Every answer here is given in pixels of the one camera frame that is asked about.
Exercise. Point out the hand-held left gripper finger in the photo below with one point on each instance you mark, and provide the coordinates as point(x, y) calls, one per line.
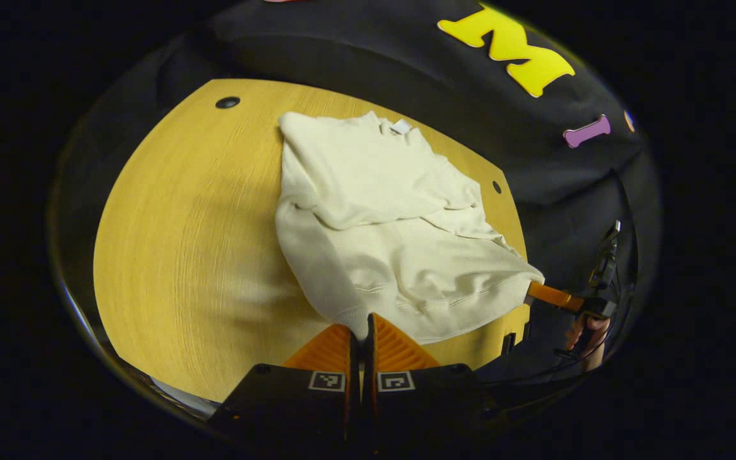
point(368, 409)
point(352, 409)

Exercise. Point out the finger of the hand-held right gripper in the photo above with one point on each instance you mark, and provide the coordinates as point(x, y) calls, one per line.
point(553, 296)

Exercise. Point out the cream sweatshirt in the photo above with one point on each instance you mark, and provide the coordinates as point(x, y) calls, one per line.
point(374, 223)

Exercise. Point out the black backdrop cloth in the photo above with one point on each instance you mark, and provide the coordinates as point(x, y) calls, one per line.
point(342, 51)

